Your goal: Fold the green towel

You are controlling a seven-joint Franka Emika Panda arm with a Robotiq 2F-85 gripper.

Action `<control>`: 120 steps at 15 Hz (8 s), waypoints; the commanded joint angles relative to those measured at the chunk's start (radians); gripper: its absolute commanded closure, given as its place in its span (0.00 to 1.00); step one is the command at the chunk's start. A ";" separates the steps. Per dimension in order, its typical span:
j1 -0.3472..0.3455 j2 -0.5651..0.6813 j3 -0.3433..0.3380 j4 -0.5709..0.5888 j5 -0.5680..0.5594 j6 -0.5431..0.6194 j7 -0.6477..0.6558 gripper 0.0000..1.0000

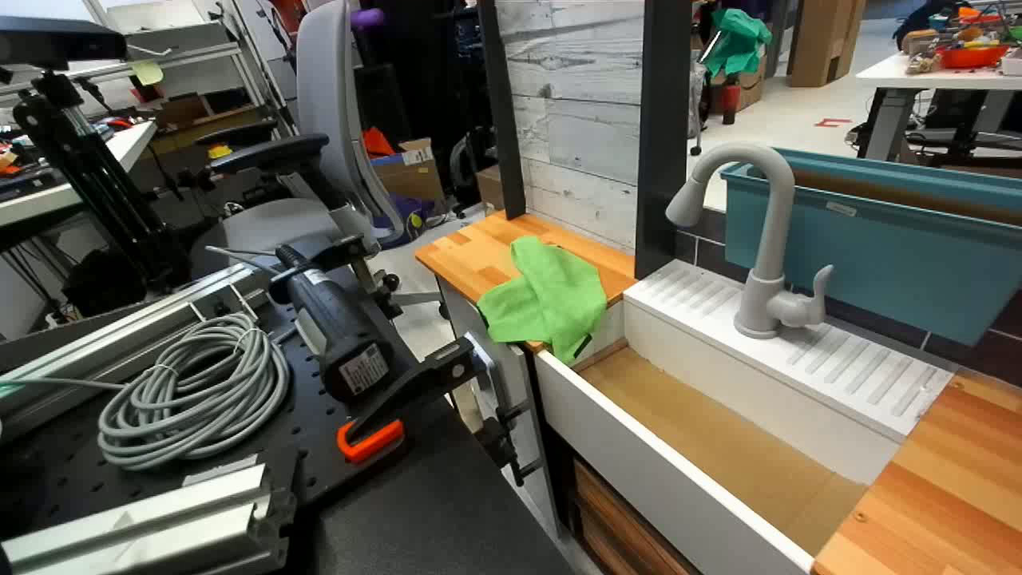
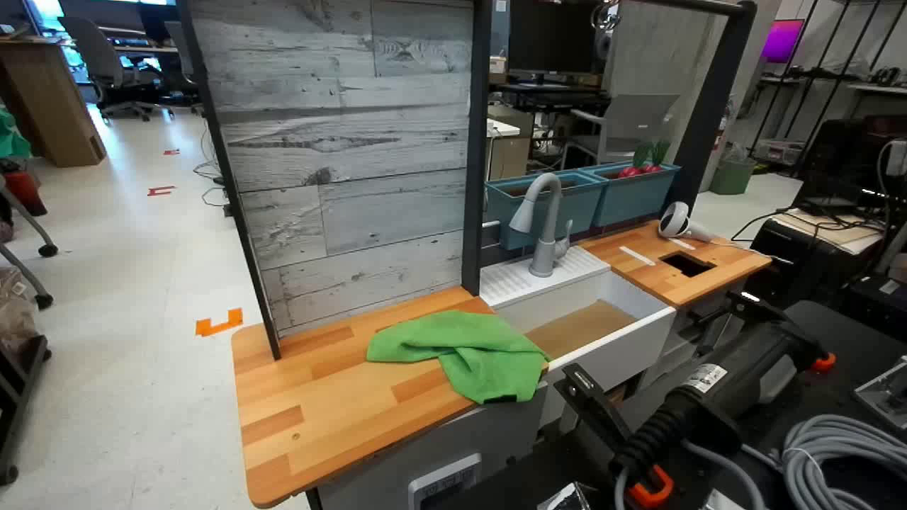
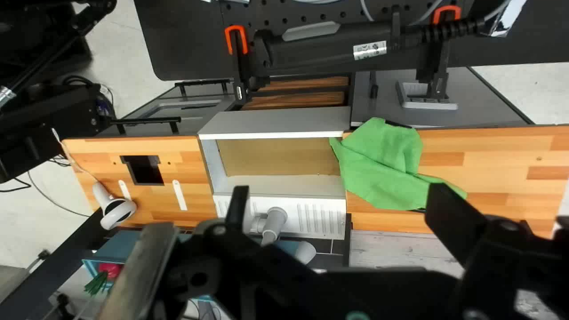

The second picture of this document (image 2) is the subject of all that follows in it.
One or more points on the green towel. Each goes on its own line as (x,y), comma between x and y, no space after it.
(472,356)

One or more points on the grey kitchen faucet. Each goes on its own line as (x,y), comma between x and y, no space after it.
(544,247)

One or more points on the teal plastic bin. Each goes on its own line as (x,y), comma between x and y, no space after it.
(638,196)
(568,203)

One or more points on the grey wood-pattern back panel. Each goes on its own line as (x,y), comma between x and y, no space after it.
(349,151)

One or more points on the white sink basin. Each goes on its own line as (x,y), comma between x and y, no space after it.
(604,352)

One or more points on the white strip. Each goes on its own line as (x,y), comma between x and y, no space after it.
(635,256)

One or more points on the grey cabinet front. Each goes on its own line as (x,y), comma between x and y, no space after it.
(455,450)

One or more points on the white headphones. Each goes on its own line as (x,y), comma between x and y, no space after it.
(672,220)

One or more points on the black monitor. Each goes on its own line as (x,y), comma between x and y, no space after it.
(554,38)

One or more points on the orange floor tape marker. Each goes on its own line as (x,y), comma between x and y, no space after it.
(217,325)

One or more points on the black clamp with orange trigger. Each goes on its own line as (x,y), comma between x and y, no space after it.
(653,444)

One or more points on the green bucket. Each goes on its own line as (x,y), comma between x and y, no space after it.
(731,175)

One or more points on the black box with white label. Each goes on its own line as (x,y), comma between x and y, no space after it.
(747,372)

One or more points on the black office chair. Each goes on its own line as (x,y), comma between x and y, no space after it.
(104,66)

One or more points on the wooden desk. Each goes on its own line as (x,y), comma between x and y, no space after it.
(45,101)

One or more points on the black upright frame post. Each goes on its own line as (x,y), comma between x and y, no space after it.
(478,142)

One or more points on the black slanted frame post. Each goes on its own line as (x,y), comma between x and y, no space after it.
(231,208)

